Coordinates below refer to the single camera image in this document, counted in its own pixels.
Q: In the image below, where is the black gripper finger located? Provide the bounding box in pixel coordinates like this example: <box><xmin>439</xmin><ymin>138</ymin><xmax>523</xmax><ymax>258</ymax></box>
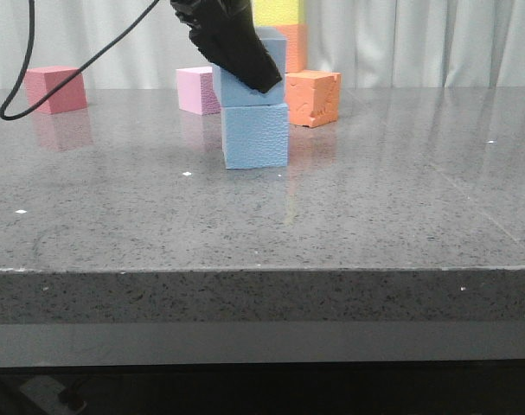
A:
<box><xmin>170</xmin><ymin>0</ymin><xmax>282</xmax><ymax>93</ymax></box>

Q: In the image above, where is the light blue foam cube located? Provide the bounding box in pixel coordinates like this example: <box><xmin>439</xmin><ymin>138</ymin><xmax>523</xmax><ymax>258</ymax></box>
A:
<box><xmin>221</xmin><ymin>104</ymin><xmax>289</xmax><ymax>169</ymax></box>
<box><xmin>212</xmin><ymin>26</ymin><xmax>287</xmax><ymax>107</ymax></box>

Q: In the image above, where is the black cable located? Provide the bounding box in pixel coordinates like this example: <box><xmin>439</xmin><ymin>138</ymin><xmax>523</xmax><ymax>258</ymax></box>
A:
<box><xmin>0</xmin><ymin>0</ymin><xmax>160</xmax><ymax>122</ymax></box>

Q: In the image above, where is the yellow foam cube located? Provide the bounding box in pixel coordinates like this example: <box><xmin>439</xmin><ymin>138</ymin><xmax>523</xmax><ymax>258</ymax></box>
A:
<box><xmin>253</xmin><ymin>0</ymin><xmax>305</xmax><ymax>26</ymax></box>

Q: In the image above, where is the smooth orange foam cube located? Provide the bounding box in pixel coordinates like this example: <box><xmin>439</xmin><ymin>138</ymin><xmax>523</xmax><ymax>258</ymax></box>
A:
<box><xmin>276</xmin><ymin>23</ymin><xmax>308</xmax><ymax>73</ymax></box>

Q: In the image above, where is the pink foam cube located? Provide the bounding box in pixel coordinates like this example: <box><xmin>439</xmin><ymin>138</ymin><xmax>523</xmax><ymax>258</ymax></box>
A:
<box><xmin>176</xmin><ymin>66</ymin><xmax>221</xmax><ymax>115</ymax></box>

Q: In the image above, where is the red foam cube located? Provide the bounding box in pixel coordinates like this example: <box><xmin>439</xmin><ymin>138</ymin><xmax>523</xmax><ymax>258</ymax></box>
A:
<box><xmin>23</xmin><ymin>66</ymin><xmax>88</xmax><ymax>116</ymax></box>

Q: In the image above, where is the dented orange foam cube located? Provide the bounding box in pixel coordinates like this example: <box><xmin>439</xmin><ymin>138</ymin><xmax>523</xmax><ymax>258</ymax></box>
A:
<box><xmin>285</xmin><ymin>70</ymin><xmax>342</xmax><ymax>128</ymax></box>

